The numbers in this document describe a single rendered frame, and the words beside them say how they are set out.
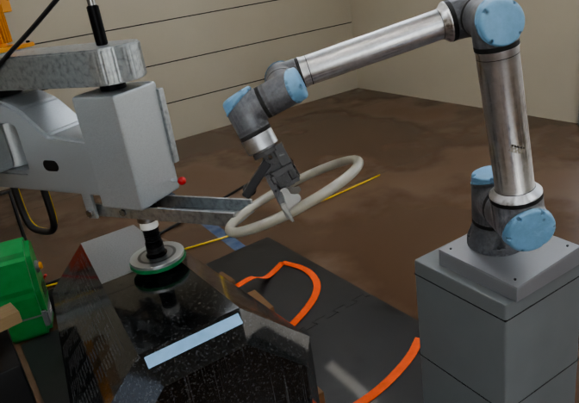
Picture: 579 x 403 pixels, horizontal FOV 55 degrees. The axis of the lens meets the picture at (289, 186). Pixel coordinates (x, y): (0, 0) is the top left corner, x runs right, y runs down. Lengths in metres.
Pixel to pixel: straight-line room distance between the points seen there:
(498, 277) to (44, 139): 1.67
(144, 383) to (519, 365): 1.20
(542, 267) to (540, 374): 0.43
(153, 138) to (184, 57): 5.33
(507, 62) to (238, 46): 6.28
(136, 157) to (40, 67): 0.45
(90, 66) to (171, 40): 5.35
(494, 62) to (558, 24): 4.78
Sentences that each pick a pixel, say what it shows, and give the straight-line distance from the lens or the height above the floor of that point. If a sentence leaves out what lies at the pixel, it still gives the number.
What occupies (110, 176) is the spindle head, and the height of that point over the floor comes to 1.30.
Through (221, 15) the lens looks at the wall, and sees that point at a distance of 7.53.
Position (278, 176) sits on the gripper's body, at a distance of 1.49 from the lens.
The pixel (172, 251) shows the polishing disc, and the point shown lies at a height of 0.92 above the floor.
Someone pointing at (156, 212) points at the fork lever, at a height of 1.15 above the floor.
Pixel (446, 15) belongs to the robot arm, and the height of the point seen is 1.71.
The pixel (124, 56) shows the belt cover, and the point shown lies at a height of 1.70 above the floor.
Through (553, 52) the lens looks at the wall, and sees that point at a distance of 6.40.
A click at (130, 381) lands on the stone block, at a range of 1.85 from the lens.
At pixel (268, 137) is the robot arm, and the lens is 1.47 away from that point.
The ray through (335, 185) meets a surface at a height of 1.31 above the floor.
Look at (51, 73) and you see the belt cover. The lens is 2.10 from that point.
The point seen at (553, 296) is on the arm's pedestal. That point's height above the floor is 0.77.
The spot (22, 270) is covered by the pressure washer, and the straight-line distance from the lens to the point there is 3.71.
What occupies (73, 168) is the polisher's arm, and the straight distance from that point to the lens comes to 2.20.
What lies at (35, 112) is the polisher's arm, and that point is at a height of 1.52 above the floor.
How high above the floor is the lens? 1.90
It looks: 21 degrees down
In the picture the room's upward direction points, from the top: 9 degrees counter-clockwise
